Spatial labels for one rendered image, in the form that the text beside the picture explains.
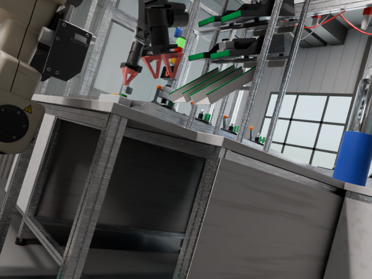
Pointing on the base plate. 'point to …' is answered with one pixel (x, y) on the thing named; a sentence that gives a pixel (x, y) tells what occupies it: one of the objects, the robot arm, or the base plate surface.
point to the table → (133, 120)
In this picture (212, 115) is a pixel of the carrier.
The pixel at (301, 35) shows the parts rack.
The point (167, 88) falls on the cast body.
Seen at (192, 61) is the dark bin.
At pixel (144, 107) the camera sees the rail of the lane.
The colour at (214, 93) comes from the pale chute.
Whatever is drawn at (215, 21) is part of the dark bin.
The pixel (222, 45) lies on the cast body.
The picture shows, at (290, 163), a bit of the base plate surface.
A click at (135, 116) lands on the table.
